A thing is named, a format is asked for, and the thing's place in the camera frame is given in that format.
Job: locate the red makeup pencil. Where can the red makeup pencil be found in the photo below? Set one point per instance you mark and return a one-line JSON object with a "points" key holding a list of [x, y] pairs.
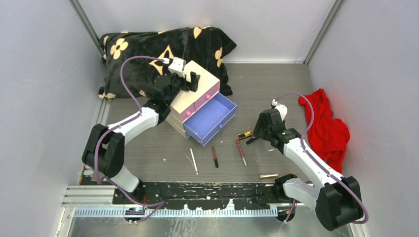
{"points": [[241, 152]]}

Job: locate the brown short lip pencil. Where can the brown short lip pencil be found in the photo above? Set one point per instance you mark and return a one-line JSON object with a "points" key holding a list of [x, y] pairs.
{"points": [[215, 157]]}

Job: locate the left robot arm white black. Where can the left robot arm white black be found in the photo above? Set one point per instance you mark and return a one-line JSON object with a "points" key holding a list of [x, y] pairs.
{"points": [[105, 148]]}

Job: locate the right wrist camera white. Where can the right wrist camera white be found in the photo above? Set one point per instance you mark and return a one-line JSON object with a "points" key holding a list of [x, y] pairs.
{"points": [[282, 109]]}

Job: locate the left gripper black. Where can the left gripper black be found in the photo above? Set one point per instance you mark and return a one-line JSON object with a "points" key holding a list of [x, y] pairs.
{"points": [[187, 87]]}

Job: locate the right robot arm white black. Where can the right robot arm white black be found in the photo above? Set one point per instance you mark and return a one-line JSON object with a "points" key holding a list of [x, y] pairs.
{"points": [[335, 199]]}

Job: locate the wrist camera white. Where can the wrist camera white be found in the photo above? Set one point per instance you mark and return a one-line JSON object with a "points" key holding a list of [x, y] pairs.
{"points": [[282, 109], [177, 67]]}

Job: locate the red cloth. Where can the red cloth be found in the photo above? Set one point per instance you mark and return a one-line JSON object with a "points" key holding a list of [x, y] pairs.
{"points": [[327, 136]]}

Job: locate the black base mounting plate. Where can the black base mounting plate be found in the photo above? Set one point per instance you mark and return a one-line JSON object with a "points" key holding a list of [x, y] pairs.
{"points": [[212, 196]]}

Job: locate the aluminium slotted rail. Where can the aluminium slotted rail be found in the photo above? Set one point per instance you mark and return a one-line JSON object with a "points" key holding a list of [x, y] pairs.
{"points": [[136, 212]]}

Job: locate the black floral plush blanket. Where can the black floral plush blanket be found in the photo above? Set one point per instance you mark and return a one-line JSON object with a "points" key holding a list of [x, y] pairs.
{"points": [[137, 57]]}

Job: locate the pastel mini drawer organizer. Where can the pastel mini drawer organizer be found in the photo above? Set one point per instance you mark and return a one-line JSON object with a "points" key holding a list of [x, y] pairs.
{"points": [[201, 114]]}

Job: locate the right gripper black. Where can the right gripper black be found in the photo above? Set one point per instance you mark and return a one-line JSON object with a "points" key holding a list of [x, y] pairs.
{"points": [[259, 131]]}

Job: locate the rose gold lipstick tube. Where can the rose gold lipstick tube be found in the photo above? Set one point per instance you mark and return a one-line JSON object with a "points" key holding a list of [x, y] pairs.
{"points": [[269, 176]]}

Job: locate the white makeup pencil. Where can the white makeup pencil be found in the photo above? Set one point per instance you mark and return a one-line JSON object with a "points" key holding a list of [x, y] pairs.
{"points": [[194, 161]]}

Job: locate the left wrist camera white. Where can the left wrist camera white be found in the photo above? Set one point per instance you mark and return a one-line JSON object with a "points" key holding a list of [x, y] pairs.
{"points": [[177, 67]]}

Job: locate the gold black lipstick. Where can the gold black lipstick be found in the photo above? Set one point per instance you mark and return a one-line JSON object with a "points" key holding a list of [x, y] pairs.
{"points": [[244, 135]]}

